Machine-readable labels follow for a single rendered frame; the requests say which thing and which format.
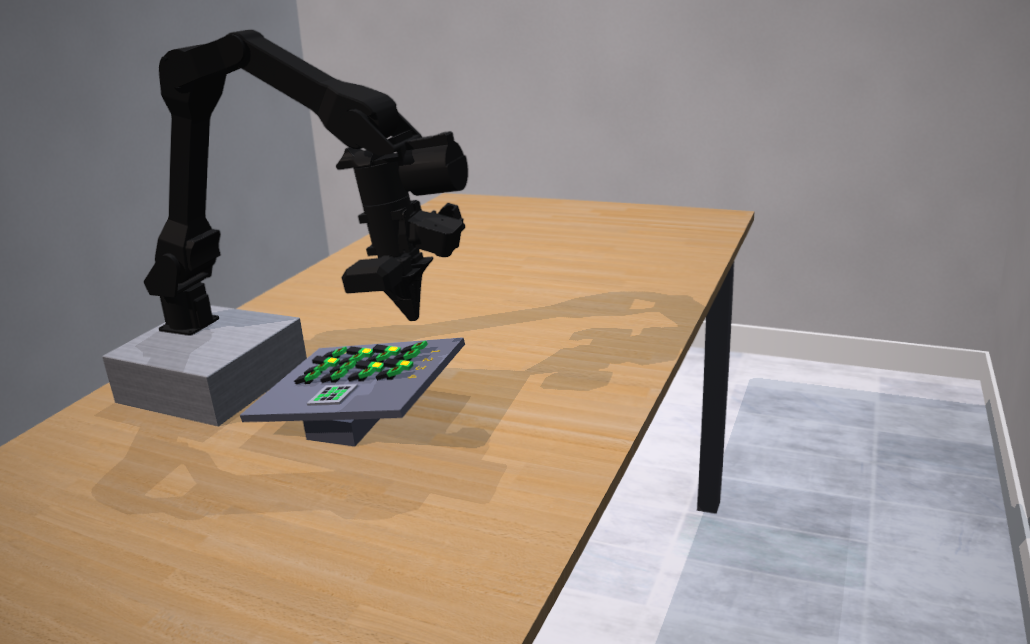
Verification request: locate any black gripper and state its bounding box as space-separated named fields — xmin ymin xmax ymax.
xmin=341 ymin=195 xmax=434 ymax=321

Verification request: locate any grey switch panel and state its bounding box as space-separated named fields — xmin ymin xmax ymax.
xmin=240 ymin=338 xmax=464 ymax=447

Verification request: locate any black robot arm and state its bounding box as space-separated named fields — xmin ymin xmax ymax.
xmin=144 ymin=30 xmax=468 ymax=336

